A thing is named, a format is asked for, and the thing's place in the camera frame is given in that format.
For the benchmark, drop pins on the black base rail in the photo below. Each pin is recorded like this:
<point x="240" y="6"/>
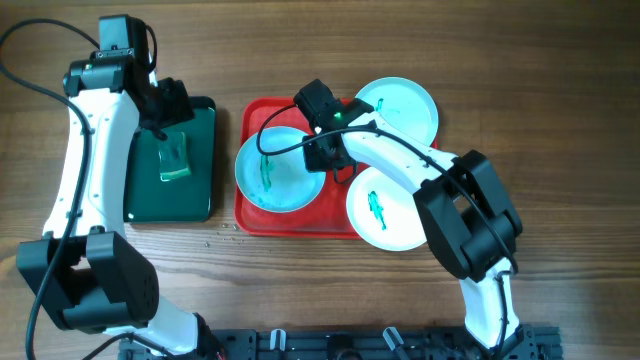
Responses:
<point x="432" y="343"/>

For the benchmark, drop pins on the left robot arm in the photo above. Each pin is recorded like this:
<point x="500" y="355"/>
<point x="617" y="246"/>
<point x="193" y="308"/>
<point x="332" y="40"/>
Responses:
<point x="84" y="273"/>

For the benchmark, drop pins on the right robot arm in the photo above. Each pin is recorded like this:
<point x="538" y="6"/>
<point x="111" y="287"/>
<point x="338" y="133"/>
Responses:
<point x="466" y="215"/>

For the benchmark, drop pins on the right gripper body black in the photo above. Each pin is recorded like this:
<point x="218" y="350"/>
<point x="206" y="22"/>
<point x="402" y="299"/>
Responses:
<point x="318" y="161"/>

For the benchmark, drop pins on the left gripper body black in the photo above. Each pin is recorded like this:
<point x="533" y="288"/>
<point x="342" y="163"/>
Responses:
<point x="167" y="107"/>

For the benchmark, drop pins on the green sponge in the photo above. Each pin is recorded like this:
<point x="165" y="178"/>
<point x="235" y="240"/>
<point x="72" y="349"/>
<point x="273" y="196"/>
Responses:
<point x="173" y="157"/>

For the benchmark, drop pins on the dark green tray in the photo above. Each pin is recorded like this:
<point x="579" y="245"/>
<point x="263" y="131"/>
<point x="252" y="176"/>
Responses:
<point x="189" y="199"/>

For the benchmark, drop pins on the light blue plate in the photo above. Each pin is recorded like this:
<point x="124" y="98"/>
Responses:
<point x="404" y="104"/>
<point x="278" y="184"/>

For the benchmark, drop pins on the white plate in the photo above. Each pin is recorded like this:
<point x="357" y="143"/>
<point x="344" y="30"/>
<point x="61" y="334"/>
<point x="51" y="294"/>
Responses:
<point x="383" y="213"/>

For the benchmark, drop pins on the red plastic tray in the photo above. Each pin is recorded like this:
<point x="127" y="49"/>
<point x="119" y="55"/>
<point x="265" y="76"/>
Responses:
<point x="324" y="217"/>

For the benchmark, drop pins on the light blue plate top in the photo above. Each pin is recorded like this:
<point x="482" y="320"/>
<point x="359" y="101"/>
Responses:
<point x="404" y="104"/>

